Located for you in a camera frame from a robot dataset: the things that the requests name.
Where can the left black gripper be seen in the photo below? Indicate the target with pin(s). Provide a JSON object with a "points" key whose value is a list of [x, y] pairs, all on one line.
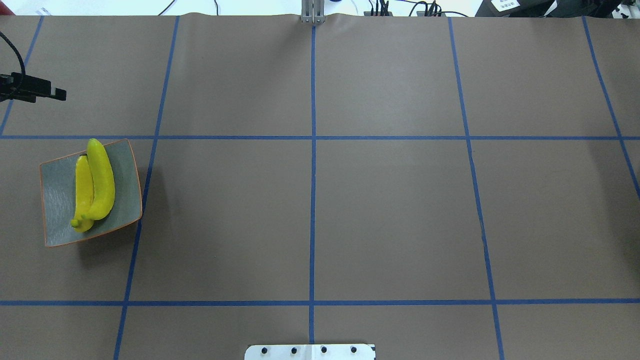
{"points": [[36, 90]]}

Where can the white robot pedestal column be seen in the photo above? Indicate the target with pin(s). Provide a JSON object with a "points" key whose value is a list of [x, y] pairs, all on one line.
{"points": [[332, 351]]}

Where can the grey square plate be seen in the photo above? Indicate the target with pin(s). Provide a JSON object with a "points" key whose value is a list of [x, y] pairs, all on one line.
{"points": [[57, 178]]}

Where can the aluminium frame post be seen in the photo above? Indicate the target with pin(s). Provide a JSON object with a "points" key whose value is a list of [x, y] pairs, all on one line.
{"points": [[313, 12]]}

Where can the yellow banana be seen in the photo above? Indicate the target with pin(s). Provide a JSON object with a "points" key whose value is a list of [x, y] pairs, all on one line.
{"points": [[84, 195], [103, 178]]}

